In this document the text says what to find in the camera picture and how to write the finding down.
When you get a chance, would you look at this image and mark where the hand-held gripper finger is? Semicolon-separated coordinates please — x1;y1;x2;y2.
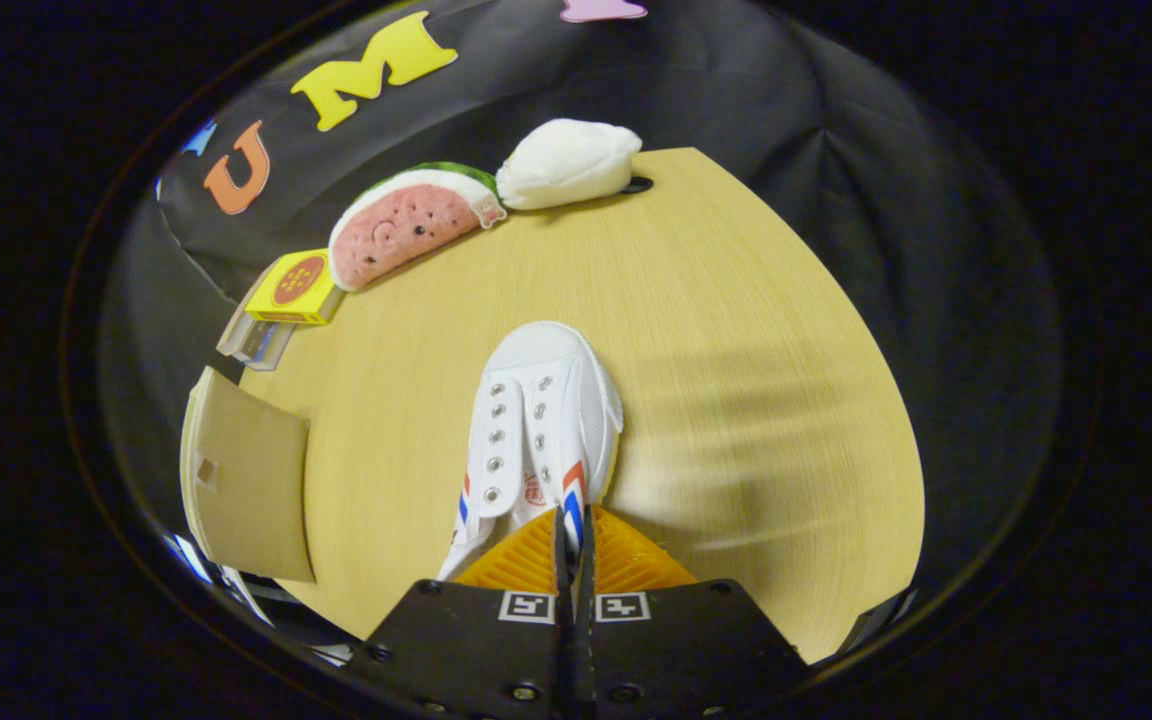
576;505;809;720
351;505;577;720

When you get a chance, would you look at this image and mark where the white shoe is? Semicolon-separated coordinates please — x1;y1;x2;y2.
436;320;625;583

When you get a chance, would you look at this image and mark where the beige storage box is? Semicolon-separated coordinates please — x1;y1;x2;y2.
180;365;318;585

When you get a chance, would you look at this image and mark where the white flat device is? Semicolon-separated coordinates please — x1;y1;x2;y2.
219;565;275;629

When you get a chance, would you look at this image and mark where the blue lit screen device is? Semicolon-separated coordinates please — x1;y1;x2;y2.
164;530;217;586

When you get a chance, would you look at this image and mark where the watermelon slice plush toy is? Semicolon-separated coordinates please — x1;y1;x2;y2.
328;161;508;293

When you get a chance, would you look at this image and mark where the yellow book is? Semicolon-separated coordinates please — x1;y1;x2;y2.
244;249;346;327

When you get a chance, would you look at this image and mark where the white plush toy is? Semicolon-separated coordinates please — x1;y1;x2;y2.
495;118;644;212

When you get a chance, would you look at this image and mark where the black backdrop cloth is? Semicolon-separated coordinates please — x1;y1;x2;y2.
101;0;1062;601

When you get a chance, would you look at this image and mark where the black table edge bracket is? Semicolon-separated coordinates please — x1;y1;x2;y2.
841;588;918;652

